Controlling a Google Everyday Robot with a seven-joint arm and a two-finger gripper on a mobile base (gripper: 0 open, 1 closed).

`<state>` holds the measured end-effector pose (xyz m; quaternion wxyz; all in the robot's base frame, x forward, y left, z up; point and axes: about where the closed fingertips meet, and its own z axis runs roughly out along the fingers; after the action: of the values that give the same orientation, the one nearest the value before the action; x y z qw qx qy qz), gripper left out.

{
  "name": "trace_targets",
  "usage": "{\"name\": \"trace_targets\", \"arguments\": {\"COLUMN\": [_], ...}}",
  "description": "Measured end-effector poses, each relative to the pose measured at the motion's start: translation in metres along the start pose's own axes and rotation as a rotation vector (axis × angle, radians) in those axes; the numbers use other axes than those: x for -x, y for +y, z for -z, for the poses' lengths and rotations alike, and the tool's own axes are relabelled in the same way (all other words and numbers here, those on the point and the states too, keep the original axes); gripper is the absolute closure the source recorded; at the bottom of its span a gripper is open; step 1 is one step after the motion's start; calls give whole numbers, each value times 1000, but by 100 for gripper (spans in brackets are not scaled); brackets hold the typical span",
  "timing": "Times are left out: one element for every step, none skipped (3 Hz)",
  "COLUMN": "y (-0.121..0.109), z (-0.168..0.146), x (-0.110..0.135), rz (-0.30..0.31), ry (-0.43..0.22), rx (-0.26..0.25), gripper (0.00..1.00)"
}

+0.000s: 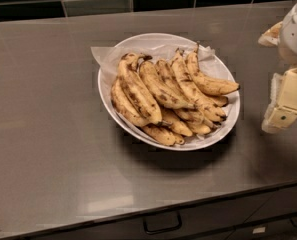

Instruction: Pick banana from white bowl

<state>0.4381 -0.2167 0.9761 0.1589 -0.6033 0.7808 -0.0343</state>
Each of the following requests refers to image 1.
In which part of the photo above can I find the long spotted banana right centre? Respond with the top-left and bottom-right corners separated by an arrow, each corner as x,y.
171,48 -> 227,123

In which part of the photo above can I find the spotted banana outer left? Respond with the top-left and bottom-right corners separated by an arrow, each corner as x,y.
111,79 -> 149,127

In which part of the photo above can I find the spotted banana behind centre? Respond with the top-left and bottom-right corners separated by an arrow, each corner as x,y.
155,59 -> 185,98

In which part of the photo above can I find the large spotted banana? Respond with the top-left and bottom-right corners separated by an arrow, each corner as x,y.
118,53 -> 162,125

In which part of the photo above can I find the small banana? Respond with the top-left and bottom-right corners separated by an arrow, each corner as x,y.
142,124 -> 185,146
173,95 -> 230,136

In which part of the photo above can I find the small banana lower right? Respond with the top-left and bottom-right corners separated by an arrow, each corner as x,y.
173,95 -> 230,136

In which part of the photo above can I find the yellow banana far right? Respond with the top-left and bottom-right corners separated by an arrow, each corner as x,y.
185,45 -> 240,96

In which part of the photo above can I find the white paper liner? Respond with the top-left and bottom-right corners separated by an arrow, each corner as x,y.
90,38 -> 241,149

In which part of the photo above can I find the small banana bottom front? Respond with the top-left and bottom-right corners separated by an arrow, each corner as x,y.
142,124 -> 185,146

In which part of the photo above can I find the black drawer handle centre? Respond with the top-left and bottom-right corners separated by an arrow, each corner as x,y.
143,212 -> 182,235

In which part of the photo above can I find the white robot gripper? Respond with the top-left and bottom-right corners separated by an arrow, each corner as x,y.
258,3 -> 297,134

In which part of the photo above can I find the banana lower middle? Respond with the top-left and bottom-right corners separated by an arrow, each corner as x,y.
161,108 -> 193,137

